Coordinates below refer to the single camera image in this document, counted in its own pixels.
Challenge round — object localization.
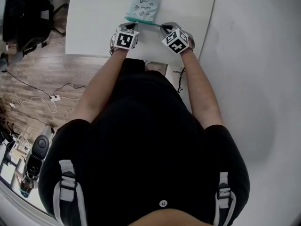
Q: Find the person's left forearm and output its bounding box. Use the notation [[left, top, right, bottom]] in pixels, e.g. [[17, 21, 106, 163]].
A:
[[72, 50, 129, 125]]

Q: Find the black office chair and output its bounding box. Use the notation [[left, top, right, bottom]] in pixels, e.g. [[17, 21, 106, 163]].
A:
[[1, 0, 69, 54]]

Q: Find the black chair with round headrest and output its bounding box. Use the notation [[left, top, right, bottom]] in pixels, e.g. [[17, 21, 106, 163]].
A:
[[24, 135, 50, 181]]

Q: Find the person's black shirt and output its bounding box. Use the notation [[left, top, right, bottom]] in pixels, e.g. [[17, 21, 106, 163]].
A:
[[37, 57, 251, 226]]

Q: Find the black equipment stand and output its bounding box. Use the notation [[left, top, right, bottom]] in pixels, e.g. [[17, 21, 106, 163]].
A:
[[0, 120, 21, 151]]

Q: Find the person's head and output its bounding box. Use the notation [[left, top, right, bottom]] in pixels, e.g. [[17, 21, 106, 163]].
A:
[[127, 208, 215, 226]]

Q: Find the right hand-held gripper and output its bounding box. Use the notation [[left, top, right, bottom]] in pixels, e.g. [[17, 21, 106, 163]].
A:
[[159, 22, 196, 55]]

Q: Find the person's right forearm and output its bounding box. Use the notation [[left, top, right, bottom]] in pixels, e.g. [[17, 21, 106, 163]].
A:
[[179, 50, 226, 129]]

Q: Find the light green zip pouch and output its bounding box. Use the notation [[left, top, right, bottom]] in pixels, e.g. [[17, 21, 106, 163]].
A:
[[124, 0, 161, 26]]

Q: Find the black floor cable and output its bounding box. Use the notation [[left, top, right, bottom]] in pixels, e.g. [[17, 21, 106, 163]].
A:
[[0, 70, 88, 98]]

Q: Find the grey shoulder strap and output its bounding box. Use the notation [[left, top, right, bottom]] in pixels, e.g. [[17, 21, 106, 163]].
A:
[[52, 159, 88, 226], [212, 171, 237, 226]]

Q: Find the black cable under desk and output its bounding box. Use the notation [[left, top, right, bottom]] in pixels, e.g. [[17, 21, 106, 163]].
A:
[[173, 67, 187, 95]]

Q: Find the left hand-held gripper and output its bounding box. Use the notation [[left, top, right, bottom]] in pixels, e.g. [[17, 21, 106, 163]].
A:
[[109, 22, 140, 56]]

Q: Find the white floor cable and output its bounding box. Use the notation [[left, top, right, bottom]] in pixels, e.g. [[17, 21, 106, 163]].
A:
[[9, 95, 81, 114]]

